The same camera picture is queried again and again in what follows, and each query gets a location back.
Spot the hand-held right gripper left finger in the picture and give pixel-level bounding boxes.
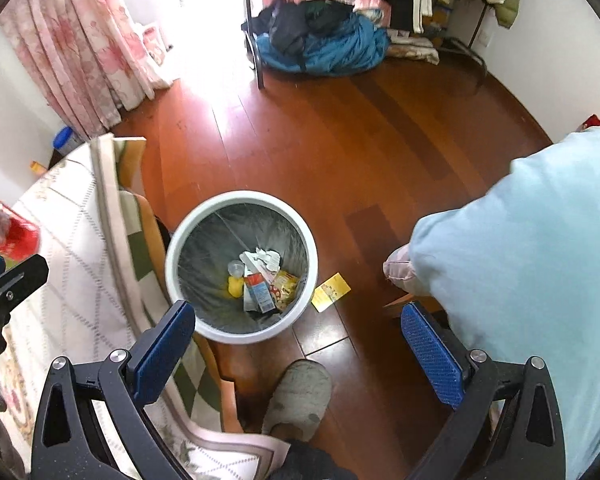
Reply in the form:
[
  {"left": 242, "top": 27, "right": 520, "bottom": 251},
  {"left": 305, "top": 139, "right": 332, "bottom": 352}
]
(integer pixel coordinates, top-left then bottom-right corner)
[{"left": 30, "top": 300, "right": 197, "bottom": 480}]

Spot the white round trash bin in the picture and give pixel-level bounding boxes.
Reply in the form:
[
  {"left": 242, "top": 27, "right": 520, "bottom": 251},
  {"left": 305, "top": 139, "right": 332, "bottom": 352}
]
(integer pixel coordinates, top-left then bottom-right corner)
[{"left": 164, "top": 190, "right": 319, "bottom": 345}]

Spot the pink quilt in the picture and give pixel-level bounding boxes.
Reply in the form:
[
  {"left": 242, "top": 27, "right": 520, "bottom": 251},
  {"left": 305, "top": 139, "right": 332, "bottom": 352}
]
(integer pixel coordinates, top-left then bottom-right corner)
[{"left": 382, "top": 244, "right": 422, "bottom": 294}]

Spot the light blue blanket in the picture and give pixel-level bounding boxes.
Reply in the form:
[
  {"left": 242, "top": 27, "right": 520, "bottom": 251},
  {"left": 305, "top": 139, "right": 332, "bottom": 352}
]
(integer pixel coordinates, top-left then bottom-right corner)
[{"left": 409, "top": 127, "right": 600, "bottom": 480}]

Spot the grey slipper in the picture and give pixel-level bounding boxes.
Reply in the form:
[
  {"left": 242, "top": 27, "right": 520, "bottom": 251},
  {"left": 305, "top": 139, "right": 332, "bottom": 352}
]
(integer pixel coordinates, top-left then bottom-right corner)
[{"left": 262, "top": 359, "right": 333, "bottom": 443}]

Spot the pink patterned bag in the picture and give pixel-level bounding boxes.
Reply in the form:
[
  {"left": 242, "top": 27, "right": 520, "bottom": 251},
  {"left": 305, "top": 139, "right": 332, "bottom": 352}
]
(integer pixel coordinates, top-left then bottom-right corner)
[{"left": 142, "top": 24, "right": 169, "bottom": 57}]

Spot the blue and black clothes pile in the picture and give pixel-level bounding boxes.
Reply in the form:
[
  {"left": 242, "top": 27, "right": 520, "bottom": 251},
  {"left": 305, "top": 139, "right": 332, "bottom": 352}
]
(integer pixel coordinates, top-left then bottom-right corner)
[{"left": 247, "top": 0, "right": 392, "bottom": 77}]

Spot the black clothes rack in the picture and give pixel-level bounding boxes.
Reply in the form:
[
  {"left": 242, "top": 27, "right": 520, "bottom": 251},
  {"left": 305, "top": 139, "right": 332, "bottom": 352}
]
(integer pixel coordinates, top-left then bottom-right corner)
[{"left": 241, "top": 0, "right": 489, "bottom": 91}]

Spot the jar with blue lid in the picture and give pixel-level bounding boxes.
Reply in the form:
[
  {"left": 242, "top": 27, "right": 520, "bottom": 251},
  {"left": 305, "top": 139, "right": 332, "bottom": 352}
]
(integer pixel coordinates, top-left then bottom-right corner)
[{"left": 53, "top": 126, "right": 86, "bottom": 154}]

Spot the blue and red carton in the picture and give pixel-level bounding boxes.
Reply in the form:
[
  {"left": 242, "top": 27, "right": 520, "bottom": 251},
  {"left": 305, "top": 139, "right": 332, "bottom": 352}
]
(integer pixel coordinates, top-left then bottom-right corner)
[{"left": 243, "top": 270, "right": 276, "bottom": 315}]

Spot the yellow box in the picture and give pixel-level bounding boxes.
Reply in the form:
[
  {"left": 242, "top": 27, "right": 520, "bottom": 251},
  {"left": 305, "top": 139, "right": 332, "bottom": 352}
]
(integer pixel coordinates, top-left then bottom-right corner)
[{"left": 311, "top": 272, "right": 352, "bottom": 313}]

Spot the patterned cloth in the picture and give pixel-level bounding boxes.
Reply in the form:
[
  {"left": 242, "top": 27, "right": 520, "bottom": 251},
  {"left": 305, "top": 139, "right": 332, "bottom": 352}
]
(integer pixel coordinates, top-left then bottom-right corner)
[{"left": 386, "top": 41, "right": 440, "bottom": 66}]

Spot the green checkered cloth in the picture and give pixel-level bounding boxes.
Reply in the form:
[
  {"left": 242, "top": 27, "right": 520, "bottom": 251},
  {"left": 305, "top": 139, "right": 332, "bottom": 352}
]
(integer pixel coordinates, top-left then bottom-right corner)
[{"left": 117, "top": 140, "right": 232, "bottom": 422}]

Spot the red soda can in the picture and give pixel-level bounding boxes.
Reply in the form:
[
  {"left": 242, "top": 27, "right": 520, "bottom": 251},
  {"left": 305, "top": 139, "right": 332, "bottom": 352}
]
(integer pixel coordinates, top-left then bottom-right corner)
[{"left": 0, "top": 199, "right": 41, "bottom": 261}]

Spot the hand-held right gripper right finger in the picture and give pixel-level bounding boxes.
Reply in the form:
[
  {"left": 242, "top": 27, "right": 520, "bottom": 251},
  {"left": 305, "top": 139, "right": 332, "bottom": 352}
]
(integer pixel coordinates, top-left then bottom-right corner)
[{"left": 400, "top": 301, "right": 567, "bottom": 480}]

